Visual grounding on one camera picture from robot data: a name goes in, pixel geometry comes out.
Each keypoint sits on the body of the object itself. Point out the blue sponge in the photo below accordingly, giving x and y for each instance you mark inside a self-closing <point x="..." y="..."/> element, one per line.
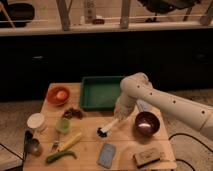
<point x="106" y="155"/>

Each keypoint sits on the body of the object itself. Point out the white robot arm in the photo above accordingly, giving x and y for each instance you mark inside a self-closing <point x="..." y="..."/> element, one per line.
<point x="137" y="86"/>

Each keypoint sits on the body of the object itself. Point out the brown wooden block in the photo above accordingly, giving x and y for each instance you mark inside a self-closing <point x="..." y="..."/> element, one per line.
<point x="146" y="157"/>

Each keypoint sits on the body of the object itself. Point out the green chili pepper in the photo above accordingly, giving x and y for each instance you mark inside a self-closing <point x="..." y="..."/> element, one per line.
<point x="54" y="157"/>

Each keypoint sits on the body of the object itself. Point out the orange bowl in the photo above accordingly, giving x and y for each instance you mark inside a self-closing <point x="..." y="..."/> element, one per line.
<point x="51" y="96"/>

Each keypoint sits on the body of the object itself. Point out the white handled black brush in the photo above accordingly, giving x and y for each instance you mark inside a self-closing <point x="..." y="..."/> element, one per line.
<point x="102" y="131"/>

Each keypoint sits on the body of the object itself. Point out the small green cup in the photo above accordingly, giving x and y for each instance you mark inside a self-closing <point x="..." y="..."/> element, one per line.
<point x="62" y="125"/>

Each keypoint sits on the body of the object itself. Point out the brown dried fruit pile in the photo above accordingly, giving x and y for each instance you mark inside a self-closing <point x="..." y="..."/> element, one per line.
<point x="71" y="112"/>

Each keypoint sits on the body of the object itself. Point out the dark purple metal bowl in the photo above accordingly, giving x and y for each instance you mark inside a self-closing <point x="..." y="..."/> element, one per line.
<point x="146" y="123"/>

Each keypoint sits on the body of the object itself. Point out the green plastic tray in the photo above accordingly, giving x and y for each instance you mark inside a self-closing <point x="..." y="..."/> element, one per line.
<point x="99" y="93"/>

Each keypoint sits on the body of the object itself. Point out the black metal measuring scoop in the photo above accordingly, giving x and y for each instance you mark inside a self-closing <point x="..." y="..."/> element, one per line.
<point x="31" y="145"/>

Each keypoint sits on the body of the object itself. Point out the white round container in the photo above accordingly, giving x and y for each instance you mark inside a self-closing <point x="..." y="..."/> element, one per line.
<point x="36" y="122"/>

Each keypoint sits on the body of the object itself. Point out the wooden table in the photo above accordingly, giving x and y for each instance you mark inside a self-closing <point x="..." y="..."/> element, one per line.
<point x="123" y="136"/>

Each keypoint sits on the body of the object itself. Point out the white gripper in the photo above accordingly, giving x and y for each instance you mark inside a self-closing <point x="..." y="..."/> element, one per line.
<point x="124" y="107"/>

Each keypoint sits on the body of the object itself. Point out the egg in bowl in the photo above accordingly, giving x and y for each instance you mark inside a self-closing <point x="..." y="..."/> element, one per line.
<point x="61" y="95"/>

